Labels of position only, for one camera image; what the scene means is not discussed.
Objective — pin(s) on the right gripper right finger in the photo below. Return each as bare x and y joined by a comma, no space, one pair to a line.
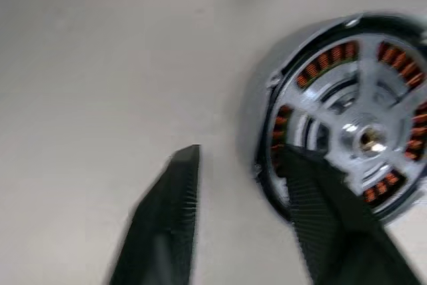
333,231

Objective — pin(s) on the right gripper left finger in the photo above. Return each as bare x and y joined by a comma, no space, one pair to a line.
160,231

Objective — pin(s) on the silver spoked motor rotor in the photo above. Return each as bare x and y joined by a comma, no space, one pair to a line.
363,104

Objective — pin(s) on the grey copper-wound motor stator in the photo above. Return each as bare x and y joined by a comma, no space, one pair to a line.
333,55

